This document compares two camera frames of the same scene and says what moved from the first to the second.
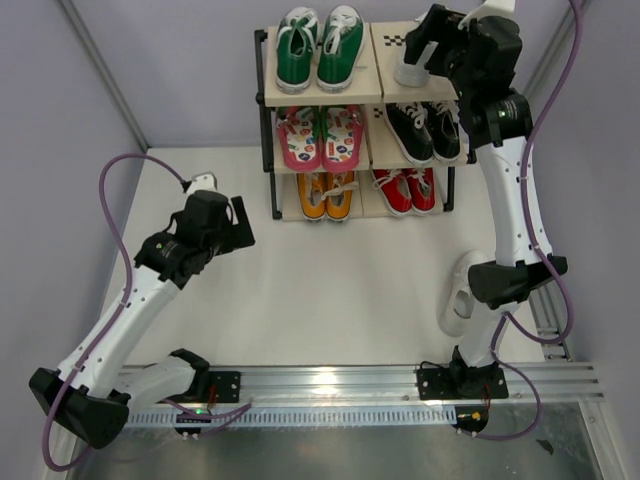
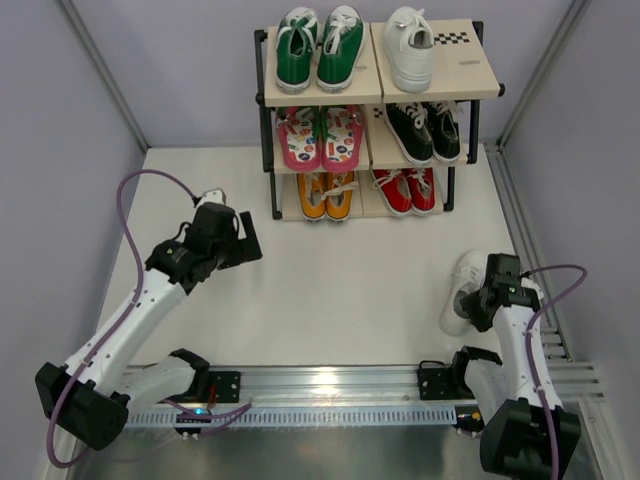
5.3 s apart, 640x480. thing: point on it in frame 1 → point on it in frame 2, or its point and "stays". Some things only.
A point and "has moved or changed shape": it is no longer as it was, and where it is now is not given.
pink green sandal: x=342 y=130 stays
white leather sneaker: x=457 y=305 stays
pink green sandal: x=301 y=137 stays
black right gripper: x=440 y=25 → x=470 y=303
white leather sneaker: x=410 y=74 has moved or changed shape
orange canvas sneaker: x=310 y=187 stays
